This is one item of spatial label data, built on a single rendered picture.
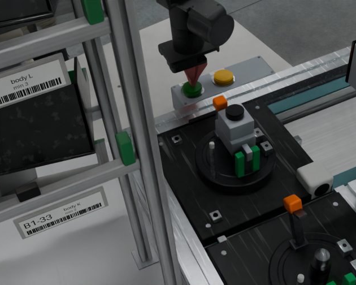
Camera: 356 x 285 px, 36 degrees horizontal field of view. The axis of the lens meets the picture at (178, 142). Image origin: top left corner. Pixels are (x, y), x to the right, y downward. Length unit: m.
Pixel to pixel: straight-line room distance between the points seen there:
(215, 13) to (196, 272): 0.41
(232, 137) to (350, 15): 2.22
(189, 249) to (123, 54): 0.50
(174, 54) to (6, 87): 0.63
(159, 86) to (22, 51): 0.89
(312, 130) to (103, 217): 0.44
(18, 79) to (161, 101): 0.84
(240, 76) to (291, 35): 1.74
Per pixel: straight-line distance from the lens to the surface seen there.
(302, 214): 0.78
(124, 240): 1.01
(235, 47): 1.37
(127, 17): 0.41
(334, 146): 1.07
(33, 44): 0.41
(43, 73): 0.42
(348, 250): 0.83
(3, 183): 0.72
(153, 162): 0.53
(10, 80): 0.42
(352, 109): 1.14
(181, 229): 0.89
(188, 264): 0.85
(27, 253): 1.05
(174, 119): 1.06
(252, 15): 3.00
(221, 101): 0.91
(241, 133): 0.87
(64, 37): 0.41
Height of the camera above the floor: 1.70
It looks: 47 degrees down
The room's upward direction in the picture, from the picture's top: 7 degrees counter-clockwise
